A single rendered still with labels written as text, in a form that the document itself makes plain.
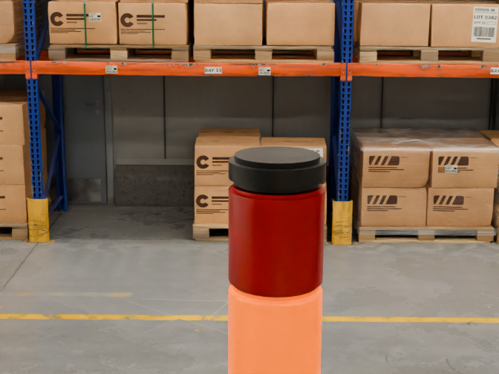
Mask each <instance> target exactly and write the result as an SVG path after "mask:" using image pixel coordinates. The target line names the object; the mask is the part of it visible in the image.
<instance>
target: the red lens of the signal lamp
mask: <svg viewBox="0 0 499 374"><path fill-rule="evenodd" d="M324 202H325V188H324V187H323V186H322V185H321V184H319V186H318V187H317V188H314V189H311V190H309V191H302V192H295V193H280V194H278V193H264V192H256V191H248V190H245V189H242V188H239V187H237V186H236V185H235V184H234V183H233V184H232V185H231V186H230V187H229V265H228V279H229V282H230V283H231V284H232V285H233V286H234V287H235V288H236V289H238V290H240V291H242V292H245V293H247V294H251V295H256V296H261V297H269V298H286V297H293V296H299V295H304V294H307V293H309V292H312V291H313V290H315V289H316V288H317V287H319V286H320V285H321V284H322V281H323V260H324Z"/></svg>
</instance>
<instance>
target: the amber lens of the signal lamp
mask: <svg viewBox="0 0 499 374"><path fill-rule="evenodd" d="M321 347H322V288H321V287H320V286H319V287H317V288H316V289H315V290H313V291H312V292H309V293H307V294H304V295H299V296H293V297H286V298H269V297H261V296H256V295H251V294H247V293H245V292H242V291H240V290H238V289H236V288H235V287H234V286H233V285H232V284H231V285H230V286H229V289H228V374H321Z"/></svg>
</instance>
